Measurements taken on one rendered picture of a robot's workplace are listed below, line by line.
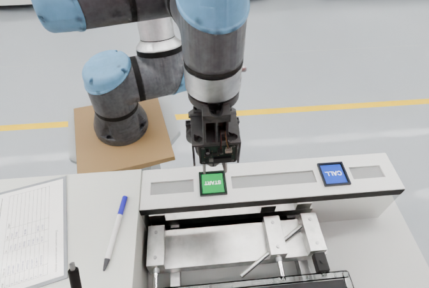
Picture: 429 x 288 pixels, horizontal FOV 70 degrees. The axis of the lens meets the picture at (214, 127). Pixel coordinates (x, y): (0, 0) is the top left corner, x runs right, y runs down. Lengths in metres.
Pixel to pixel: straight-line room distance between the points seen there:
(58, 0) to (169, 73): 0.42
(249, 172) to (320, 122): 1.52
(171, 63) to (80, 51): 2.11
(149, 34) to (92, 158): 0.36
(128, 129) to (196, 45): 0.55
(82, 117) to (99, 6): 0.63
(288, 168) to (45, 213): 0.50
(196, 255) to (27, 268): 0.30
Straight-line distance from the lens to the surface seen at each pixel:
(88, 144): 0.92
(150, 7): 0.40
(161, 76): 0.77
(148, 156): 0.86
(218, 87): 0.37
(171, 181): 0.66
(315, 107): 2.24
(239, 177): 0.67
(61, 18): 0.40
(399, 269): 0.84
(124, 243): 0.62
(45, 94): 2.53
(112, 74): 0.74
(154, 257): 0.66
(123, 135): 0.86
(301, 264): 0.73
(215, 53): 0.34
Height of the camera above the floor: 1.53
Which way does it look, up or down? 49 degrees down
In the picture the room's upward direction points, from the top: straight up
